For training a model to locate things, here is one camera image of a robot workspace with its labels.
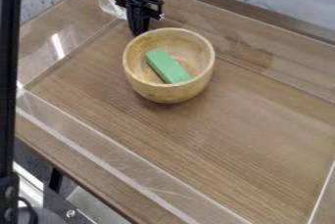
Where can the light wooden bowl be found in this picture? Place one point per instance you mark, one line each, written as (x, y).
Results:
(190, 50)

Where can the green rectangular block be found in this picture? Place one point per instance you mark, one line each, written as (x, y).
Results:
(166, 67)

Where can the clear acrylic tray walls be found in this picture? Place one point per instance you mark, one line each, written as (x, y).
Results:
(240, 156)

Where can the black table leg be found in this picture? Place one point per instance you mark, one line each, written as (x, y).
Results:
(55, 180)

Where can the black vertical frame post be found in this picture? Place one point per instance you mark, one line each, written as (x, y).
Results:
(9, 34)

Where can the grey metal base plate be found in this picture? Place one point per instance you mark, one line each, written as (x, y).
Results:
(59, 211)

